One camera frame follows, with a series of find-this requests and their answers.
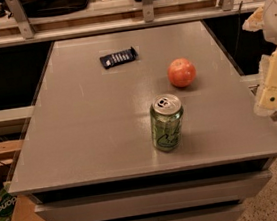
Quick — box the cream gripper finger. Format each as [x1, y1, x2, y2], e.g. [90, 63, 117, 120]
[242, 7, 264, 32]

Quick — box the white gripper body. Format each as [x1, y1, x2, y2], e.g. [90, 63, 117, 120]
[253, 48, 277, 117]

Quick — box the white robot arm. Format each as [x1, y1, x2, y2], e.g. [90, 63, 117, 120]
[242, 0, 277, 116]

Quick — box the red apple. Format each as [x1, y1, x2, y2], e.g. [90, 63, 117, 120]
[167, 58, 197, 88]

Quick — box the green soda can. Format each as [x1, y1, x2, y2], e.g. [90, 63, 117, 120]
[149, 94, 184, 152]

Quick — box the grey drawer cabinet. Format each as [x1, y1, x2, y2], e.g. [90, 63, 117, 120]
[10, 22, 277, 221]

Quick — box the dark blue snack bar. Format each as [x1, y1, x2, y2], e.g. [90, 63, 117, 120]
[100, 47, 138, 69]

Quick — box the black tray left on shelf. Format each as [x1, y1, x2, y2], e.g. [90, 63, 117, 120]
[20, 0, 89, 18]

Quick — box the metal shelf rail frame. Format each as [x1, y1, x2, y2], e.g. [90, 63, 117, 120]
[0, 0, 264, 48]

